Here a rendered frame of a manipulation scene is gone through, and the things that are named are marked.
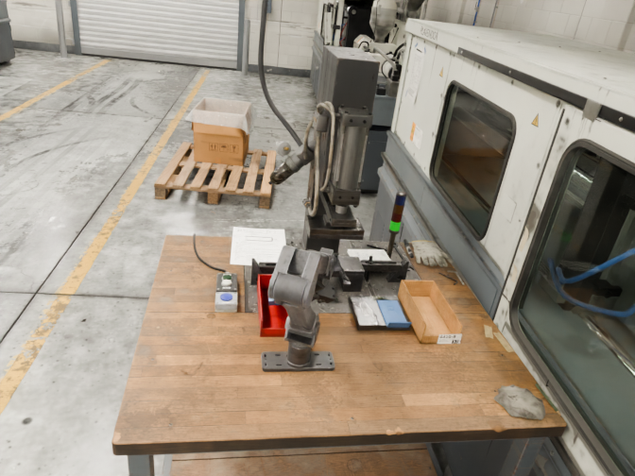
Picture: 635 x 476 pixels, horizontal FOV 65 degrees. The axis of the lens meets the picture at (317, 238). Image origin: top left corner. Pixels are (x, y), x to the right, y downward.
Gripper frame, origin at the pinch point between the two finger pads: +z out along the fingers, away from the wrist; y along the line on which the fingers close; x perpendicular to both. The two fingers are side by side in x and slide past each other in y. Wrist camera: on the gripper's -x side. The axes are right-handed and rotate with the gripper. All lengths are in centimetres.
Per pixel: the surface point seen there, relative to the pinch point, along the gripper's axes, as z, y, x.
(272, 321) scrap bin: 4.8, -4.8, -1.6
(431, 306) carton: -21, 2, -50
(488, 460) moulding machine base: -8, -44, -87
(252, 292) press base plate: 15.5, 8.9, -1.9
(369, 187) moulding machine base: 138, 220, -231
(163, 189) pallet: 229, 197, -63
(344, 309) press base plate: -4.6, 1.0, -24.1
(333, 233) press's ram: -13.5, 21.5, -12.6
